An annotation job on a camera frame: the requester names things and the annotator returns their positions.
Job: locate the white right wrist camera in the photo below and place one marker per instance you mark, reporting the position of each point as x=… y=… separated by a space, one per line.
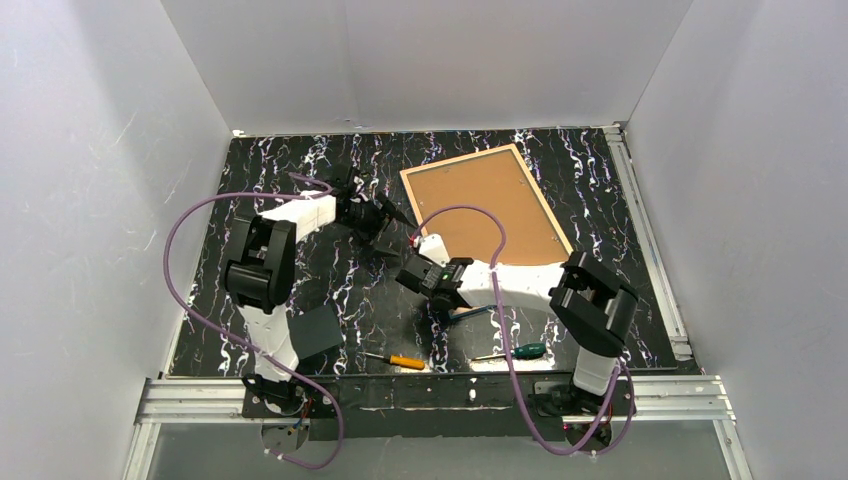
x=432 y=247

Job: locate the yellow handled screwdriver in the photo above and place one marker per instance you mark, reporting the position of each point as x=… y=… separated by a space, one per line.
x=400 y=361

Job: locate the black right arm base motor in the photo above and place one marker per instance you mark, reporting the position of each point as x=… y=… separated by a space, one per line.
x=562 y=399

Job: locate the black square pad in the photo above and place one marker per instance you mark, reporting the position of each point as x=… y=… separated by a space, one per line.
x=315 y=331

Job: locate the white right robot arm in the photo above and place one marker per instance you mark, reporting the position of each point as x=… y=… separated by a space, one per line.
x=596 y=306

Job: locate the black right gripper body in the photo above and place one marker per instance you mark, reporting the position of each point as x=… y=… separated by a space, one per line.
x=416 y=278

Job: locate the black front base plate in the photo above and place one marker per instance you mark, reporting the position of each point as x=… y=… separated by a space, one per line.
x=406 y=405

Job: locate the aluminium front rail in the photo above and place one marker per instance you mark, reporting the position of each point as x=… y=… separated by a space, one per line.
x=684 y=428

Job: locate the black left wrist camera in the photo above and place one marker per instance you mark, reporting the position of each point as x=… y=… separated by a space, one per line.
x=347 y=184

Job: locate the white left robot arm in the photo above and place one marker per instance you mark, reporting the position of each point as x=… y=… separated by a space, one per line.
x=259 y=270

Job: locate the aluminium right side rail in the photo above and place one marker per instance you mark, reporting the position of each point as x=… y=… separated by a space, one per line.
x=616 y=141

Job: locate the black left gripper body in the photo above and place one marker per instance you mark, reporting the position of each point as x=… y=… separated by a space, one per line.
x=376 y=210

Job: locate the aluminium rail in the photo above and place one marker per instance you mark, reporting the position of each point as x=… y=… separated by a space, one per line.
x=616 y=141
x=684 y=428

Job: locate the blue picture frame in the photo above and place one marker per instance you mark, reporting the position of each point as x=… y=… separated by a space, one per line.
x=486 y=206

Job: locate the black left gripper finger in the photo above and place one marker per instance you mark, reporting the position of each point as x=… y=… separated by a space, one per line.
x=384 y=246
x=391 y=211

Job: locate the green handled screwdriver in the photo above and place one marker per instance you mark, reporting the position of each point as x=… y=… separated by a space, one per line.
x=531 y=351

